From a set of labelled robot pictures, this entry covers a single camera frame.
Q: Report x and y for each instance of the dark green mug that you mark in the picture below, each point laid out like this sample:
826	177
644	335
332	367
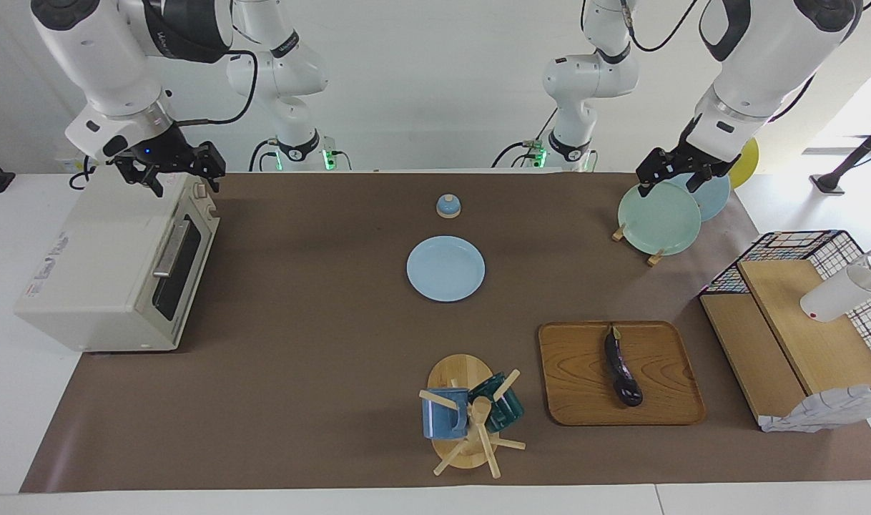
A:
503	408

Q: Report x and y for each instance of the pale green plate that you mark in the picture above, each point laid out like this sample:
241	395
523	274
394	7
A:
657	222

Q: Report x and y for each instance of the white cup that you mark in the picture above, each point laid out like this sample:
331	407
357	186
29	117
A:
836	293

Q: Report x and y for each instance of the beige toaster oven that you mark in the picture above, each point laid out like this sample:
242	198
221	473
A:
99	257

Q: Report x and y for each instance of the brown wooden tray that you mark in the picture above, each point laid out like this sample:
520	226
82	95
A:
586	386

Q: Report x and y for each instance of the yellow plate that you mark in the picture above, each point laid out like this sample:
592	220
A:
749	161

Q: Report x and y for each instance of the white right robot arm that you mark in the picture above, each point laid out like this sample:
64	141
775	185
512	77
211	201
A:
106	57

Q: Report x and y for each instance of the wooden mug tree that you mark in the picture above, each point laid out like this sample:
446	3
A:
460	372

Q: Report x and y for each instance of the dark purple eggplant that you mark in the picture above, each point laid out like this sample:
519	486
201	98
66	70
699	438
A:
621	372

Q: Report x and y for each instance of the white power strip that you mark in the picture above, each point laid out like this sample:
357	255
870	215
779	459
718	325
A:
67	163

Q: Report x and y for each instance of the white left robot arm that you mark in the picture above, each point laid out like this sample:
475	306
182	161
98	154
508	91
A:
764	64

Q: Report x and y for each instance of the black stand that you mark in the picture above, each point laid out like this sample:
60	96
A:
854	161

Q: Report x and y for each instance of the brown table mat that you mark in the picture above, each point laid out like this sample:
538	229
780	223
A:
321	343

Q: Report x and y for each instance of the wooden plate rack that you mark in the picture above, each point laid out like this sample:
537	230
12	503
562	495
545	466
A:
655	258

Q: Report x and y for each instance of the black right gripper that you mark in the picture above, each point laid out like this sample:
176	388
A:
171	154

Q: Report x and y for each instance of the light blue racked plate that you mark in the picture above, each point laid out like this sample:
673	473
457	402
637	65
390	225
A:
718	197

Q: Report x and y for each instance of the blue mug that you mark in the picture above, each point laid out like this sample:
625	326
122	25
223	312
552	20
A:
439	418

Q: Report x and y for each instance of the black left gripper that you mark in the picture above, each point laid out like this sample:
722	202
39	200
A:
682	161

